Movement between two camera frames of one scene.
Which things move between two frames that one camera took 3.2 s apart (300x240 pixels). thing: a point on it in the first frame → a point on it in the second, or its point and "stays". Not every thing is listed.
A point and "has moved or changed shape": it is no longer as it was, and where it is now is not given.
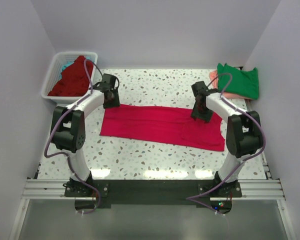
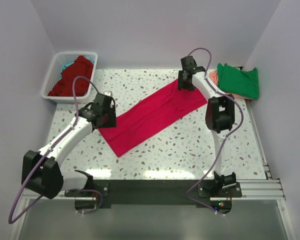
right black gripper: (195, 114) → (181, 85)
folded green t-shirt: (243, 84) stays
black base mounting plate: (153, 193) stays
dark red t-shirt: (74, 81) stays
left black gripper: (116, 103) → (112, 123)
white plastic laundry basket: (53, 72) stays
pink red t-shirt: (166, 124) has moved or changed shape
